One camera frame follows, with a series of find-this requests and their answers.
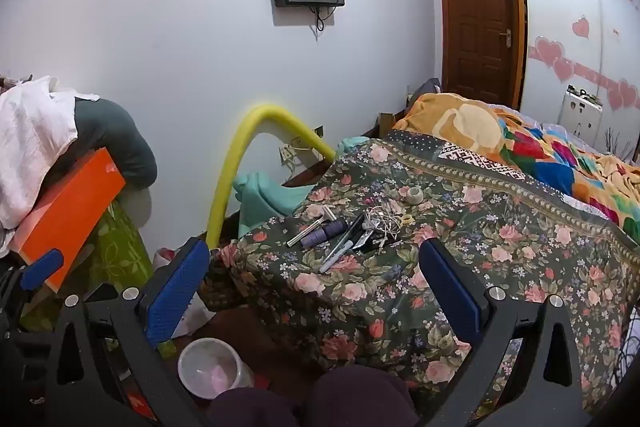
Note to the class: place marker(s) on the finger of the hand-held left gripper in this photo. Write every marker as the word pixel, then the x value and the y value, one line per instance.
pixel 44 268

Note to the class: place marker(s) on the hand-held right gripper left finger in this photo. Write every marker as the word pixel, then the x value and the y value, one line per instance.
pixel 176 289

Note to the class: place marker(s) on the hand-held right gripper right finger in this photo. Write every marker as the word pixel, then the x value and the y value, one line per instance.
pixel 452 289

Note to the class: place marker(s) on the black packet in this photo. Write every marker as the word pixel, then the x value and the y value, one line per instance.
pixel 365 239

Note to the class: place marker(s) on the black pen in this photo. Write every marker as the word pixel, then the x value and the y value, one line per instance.
pixel 342 243

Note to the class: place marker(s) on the purple thread spool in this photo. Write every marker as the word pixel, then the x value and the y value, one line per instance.
pixel 325 233

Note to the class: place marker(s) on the silver razor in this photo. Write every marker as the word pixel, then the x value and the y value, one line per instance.
pixel 312 224

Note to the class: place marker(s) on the dark floral bedsheet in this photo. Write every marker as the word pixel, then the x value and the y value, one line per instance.
pixel 400 302

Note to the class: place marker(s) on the orange box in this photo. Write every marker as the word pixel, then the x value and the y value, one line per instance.
pixel 70 212

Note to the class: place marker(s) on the green leaf print bag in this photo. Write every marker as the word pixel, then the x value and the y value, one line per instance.
pixel 112 252

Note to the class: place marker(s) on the small tape roll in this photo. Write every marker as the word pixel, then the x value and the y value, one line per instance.
pixel 415 196

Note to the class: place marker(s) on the teal cloth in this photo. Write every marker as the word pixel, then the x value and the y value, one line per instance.
pixel 265 202

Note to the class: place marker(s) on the white towel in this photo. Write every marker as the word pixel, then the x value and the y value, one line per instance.
pixel 30 142

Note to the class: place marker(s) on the dark green cushion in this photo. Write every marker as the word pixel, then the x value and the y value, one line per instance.
pixel 120 142

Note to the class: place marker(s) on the colourful orange blanket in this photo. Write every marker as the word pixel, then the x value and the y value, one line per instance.
pixel 530 152

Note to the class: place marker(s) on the dark bag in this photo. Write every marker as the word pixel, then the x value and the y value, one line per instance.
pixel 427 89

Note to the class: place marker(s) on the white appliance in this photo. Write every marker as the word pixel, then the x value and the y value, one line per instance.
pixel 580 114

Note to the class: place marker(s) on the pink heart stickers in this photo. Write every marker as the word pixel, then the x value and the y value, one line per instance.
pixel 549 52

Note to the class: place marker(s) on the brown wooden door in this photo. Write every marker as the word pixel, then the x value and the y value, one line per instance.
pixel 477 22

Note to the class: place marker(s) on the white sliding door wardrobe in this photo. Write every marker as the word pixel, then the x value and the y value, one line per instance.
pixel 565 7

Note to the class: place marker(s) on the wall socket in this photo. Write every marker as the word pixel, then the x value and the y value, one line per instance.
pixel 287 153

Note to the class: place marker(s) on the wooden bed frame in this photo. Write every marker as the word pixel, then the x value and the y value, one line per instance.
pixel 387 124

